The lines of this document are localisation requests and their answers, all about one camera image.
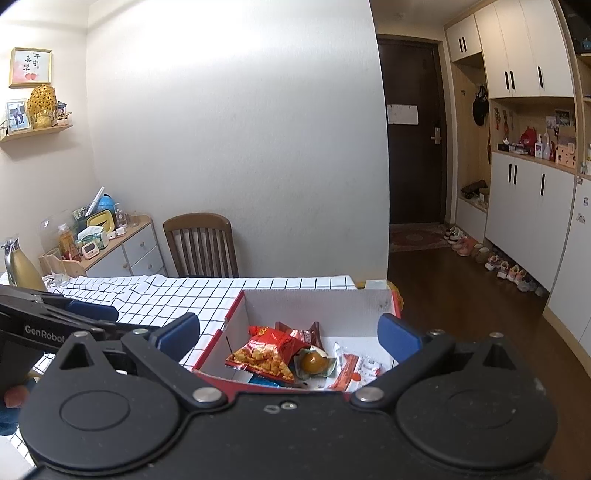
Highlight brown wooden chair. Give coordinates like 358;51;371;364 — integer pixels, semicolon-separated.
163;213;239;278

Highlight wooden wall shelf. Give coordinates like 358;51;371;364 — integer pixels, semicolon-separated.
0;125;71;143

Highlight white drawer cabinet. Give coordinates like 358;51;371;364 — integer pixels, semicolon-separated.
58;214;168;278

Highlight red fried snack bag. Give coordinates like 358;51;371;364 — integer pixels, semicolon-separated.
224;326;310;384

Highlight white wall cabinets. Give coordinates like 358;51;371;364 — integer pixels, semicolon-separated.
446;1;590;347

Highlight dark red chip bag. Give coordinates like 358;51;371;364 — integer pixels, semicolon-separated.
274;322;324;349

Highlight gold thermos jug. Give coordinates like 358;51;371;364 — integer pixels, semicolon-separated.
2;237;46;291

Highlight left hand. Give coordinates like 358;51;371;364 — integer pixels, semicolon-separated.
0;377;37;436

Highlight framed picture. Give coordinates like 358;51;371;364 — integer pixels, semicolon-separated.
9;47;53;88

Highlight blue cookie packet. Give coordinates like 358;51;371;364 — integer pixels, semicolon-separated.
249;375;284;388

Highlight red cardboard box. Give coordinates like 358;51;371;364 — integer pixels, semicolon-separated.
193;289;400;393

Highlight dark entrance door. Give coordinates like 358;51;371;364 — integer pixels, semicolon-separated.
378;35;447;225

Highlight white red snack packet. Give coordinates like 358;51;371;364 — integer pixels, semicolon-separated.
329;343;383;393

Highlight clear egg snack packet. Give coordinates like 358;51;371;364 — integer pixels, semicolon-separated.
294;347;338;380

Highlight white digital timer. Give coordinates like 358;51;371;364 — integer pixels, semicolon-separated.
81;241;100;260

